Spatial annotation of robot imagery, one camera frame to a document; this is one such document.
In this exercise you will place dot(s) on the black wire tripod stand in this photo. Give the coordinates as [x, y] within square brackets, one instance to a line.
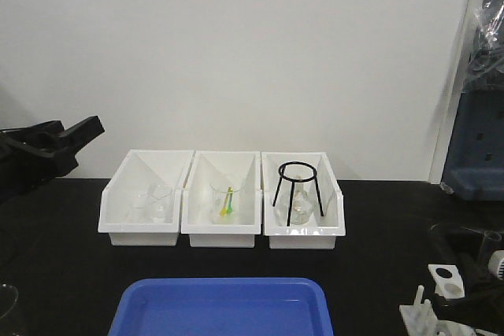
[303, 172]

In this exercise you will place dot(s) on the blue plastic tray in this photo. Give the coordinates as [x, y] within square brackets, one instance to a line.
[223, 306]

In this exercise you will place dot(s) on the white left storage bin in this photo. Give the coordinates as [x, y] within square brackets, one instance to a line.
[136, 172]

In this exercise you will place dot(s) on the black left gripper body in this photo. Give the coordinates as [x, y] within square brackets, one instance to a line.
[19, 148]

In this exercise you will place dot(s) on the white test tube rack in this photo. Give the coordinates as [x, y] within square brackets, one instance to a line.
[420, 317]

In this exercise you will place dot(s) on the yellow plastic spatula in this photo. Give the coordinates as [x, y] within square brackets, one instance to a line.
[222, 211]

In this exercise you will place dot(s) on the clear plastic bag of pegs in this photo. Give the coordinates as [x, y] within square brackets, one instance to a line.
[485, 67]

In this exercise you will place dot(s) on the glass alcohol lamp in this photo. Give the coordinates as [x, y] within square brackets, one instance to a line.
[292, 204]

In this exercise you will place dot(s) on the white storage bin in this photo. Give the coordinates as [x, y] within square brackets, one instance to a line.
[242, 168]
[136, 172]
[319, 232]

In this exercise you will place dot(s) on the grey-blue pegboard drying rack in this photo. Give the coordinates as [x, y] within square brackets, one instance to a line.
[473, 170]

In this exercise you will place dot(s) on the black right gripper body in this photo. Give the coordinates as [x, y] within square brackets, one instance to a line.
[482, 305]

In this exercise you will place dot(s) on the clear glass test tube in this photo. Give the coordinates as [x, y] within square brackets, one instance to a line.
[491, 241]

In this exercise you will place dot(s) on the glassware in left bin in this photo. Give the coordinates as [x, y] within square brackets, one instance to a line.
[151, 205]

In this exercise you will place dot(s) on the green plastic spatula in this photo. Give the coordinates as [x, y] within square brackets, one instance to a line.
[229, 209]

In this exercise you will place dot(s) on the black lab sink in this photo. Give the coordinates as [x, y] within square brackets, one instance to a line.
[452, 241]

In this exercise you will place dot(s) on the white middle storage bin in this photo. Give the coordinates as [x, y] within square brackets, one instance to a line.
[242, 168]

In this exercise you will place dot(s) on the glass beaker on counter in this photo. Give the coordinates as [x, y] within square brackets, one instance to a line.
[10, 323]

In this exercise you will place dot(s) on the glass beaker in middle bin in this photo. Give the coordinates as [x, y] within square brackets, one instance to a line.
[218, 194]

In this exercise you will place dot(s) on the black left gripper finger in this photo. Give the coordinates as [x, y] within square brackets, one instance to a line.
[54, 163]
[74, 138]

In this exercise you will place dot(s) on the white right storage bin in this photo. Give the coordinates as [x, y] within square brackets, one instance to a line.
[319, 232]

